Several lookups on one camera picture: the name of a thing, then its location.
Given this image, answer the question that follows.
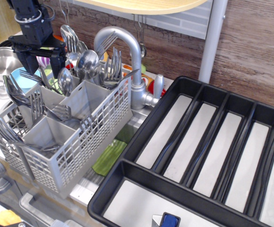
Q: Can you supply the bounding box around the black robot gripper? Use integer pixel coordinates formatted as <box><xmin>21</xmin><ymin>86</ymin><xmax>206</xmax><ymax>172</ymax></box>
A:
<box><xmin>9</xmin><ymin>9</ymin><xmax>66</xmax><ymax>79</ymax></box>

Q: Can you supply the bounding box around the small steel spoon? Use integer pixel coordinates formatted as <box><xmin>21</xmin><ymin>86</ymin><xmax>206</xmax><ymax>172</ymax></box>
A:
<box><xmin>57</xmin><ymin>68</ymin><xmax>73</xmax><ymax>97</ymax></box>

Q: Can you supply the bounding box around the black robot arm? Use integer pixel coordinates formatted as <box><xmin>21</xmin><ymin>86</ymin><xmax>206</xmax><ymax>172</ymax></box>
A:
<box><xmin>8</xmin><ymin>0</ymin><xmax>67</xmax><ymax>78</ymax></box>

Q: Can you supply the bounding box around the steel spoon at left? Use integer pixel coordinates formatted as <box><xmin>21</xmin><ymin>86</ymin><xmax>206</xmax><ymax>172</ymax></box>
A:
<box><xmin>3</xmin><ymin>76</ymin><xmax>31</xmax><ymax>108</ymax></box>

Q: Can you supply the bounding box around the large steel spoon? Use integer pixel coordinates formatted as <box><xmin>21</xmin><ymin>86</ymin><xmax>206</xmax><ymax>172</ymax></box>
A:
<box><xmin>76</xmin><ymin>50</ymin><xmax>99</xmax><ymax>83</ymax></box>

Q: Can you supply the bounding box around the grey plastic cutlery basket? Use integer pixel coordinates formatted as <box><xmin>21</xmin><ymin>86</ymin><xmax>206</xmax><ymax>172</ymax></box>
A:
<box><xmin>0</xmin><ymin>78</ymin><xmax>132</xmax><ymax>198</ymax></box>

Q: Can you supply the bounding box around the black cutlery tray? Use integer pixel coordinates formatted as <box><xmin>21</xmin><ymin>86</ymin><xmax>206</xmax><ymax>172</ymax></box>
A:
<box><xmin>87</xmin><ymin>77</ymin><xmax>274</xmax><ymax>227</ymax></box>

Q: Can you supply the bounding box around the purple striped toy onion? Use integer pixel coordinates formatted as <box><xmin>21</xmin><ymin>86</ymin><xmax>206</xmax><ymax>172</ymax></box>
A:
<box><xmin>36</xmin><ymin>56</ymin><xmax>50</xmax><ymax>69</ymax></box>

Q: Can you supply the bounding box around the light blue plastic bowl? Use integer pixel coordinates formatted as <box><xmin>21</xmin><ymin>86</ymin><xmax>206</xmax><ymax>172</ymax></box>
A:
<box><xmin>11</xmin><ymin>67</ymin><xmax>37</xmax><ymax>90</ymax></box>

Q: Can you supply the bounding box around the tall steel fork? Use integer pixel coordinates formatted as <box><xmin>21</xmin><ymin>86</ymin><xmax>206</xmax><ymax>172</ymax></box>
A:
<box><xmin>60</xmin><ymin>25</ymin><xmax>78</xmax><ymax>61</ymax></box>

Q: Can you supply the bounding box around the stainless steel pot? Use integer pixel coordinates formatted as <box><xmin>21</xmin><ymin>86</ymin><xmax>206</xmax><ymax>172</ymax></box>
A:
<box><xmin>0</xmin><ymin>47</ymin><xmax>23</xmax><ymax>81</ymax></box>

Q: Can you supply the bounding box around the steel fork in middle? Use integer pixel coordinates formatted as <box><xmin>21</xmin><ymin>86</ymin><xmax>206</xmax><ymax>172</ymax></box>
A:
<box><xmin>43</xmin><ymin>104</ymin><xmax>81</xmax><ymax>122</ymax></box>

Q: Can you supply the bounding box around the steel fork leaning right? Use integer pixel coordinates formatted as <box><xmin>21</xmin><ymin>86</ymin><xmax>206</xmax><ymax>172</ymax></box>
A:
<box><xmin>96</xmin><ymin>31</ymin><xmax>118</xmax><ymax>59</ymax></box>

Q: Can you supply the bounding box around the silver toy faucet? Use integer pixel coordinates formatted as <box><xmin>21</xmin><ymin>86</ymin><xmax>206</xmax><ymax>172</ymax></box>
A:
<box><xmin>94</xmin><ymin>26</ymin><xmax>164</xmax><ymax>109</ymax></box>

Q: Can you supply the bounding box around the wooden round shelf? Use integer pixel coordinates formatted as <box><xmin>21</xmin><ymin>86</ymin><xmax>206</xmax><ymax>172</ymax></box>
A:
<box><xmin>77</xmin><ymin>0</ymin><xmax>206</xmax><ymax>15</ymax></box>

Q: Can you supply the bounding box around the blue and silver object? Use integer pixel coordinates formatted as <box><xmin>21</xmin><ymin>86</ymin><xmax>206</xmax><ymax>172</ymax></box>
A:
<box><xmin>152</xmin><ymin>212</ymin><xmax>181</xmax><ymax>227</ymax></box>

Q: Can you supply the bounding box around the grey metal post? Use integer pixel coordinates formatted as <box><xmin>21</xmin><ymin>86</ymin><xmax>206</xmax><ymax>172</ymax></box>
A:
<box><xmin>198</xmin><ymin>0</ymin><xmax>228</xmax><ymax>84</ymax></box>

